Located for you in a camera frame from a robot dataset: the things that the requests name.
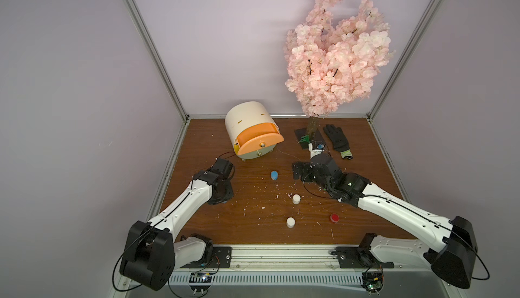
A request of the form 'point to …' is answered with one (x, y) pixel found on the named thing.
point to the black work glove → (338, 141)
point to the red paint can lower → (334, 217)
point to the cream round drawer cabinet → (245, 115)
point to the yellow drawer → (236, 148)
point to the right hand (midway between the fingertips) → (301, 161)
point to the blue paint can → (274, 175)
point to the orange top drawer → (255, 137)
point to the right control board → (372, 282)
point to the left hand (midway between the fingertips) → (229, 194)
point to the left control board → (200, 282)
